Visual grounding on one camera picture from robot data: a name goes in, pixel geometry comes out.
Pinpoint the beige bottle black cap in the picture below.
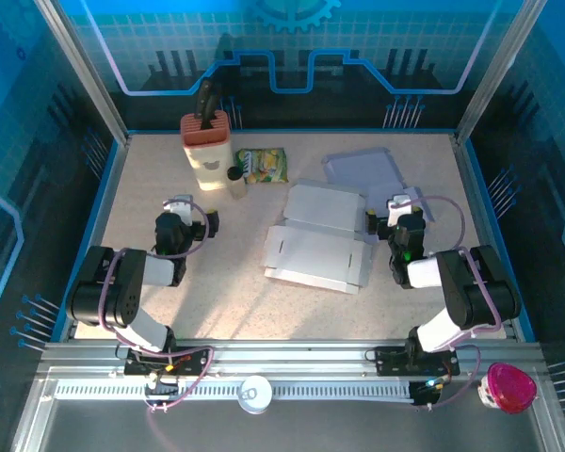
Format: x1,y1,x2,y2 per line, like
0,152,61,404
225,165,250,202

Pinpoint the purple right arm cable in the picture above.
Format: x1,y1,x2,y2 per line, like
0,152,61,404
389,195,504,411

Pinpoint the white round can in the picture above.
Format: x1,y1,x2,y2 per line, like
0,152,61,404
237,375,274,415

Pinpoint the green yellow snack bag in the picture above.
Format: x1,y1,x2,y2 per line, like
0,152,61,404
234,147,291,186

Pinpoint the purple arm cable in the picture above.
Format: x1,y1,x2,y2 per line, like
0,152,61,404
97,198,217,414
389,195,504,411

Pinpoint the cream knife block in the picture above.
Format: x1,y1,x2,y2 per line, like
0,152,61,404
179,110,233,192

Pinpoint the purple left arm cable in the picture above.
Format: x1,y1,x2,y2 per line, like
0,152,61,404
97,198,217,414

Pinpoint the pink lidded container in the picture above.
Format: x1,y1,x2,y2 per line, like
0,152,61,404
477,361,539,415

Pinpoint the black handled knife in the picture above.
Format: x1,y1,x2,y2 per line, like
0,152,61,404
201,93,222,132
193,78,217,121

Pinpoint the white slotted cable duct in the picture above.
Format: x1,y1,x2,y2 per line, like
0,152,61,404
54,379,415,401

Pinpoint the aluminium front rail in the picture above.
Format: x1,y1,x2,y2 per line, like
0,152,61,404
35,337,545,378

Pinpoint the aluminium frame post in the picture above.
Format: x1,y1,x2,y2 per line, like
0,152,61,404
31,0,132,146
453,0,551,146

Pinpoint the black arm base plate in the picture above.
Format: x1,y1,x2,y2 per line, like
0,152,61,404
121,346,214,378
372,345,461,378

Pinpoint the black controller board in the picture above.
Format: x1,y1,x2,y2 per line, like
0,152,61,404
410,376,449,409
143,371,180,400

